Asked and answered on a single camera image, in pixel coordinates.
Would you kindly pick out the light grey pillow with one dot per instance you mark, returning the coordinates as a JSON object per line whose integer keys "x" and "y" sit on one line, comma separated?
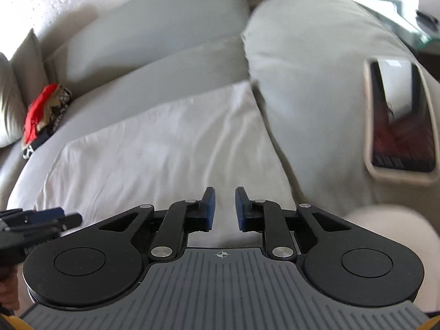
{"x": 8, "y": 103}

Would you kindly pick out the glass side table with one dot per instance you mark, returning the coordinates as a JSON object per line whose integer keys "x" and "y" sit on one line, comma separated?
{"x": 405, "y": 20}

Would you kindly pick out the grey sofa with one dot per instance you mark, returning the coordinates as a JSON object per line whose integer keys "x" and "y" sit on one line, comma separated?
{"x": 172, "y": 68}

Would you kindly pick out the large light grey cushion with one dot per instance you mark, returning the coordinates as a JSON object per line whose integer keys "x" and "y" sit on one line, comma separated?
{"x": 309, "y": 75}

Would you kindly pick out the smartphone in beige case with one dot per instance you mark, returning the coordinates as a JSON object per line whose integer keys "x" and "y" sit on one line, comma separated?
{"x": 400, "y": 127}

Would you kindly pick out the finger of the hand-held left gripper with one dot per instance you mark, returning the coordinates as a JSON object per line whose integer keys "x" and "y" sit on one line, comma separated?
{"x": 70, "y": 221}
{"x": 44, "y": 216}

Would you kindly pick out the white t-shirt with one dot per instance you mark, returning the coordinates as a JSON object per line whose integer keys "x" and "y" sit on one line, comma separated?
{"x": 154, "y": 151}

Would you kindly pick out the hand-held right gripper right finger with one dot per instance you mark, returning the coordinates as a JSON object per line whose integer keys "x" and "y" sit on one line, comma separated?
{"x": 241, "y": 209}

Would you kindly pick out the taupe square cushion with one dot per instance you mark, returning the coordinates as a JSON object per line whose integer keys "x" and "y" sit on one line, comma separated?
{"x": 31, "y": 58}

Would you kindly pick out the pile of red patterned clothes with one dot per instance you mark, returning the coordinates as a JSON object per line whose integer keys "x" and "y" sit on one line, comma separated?
{"x": 29, "y": 151}

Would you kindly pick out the person's left hand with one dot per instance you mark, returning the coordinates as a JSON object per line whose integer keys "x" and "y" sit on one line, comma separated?
{"x": 12, "y": 288}

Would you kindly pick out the grey back cushion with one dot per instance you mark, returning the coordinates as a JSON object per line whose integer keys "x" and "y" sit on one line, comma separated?
{"x": 154, "y": 24}

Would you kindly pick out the black remote control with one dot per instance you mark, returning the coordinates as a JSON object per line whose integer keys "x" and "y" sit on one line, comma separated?
{"x": 425, "y": 16}

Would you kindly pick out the tan patterned cloth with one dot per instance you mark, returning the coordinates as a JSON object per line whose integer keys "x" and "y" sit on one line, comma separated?
{"x": 53, "y": 101}

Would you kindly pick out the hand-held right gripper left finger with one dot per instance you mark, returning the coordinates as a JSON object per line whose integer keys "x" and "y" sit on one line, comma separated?
{"x": 208, "y": 209}

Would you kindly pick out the red garment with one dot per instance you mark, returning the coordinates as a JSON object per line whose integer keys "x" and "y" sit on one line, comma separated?
{"x": 37, "y": 110}

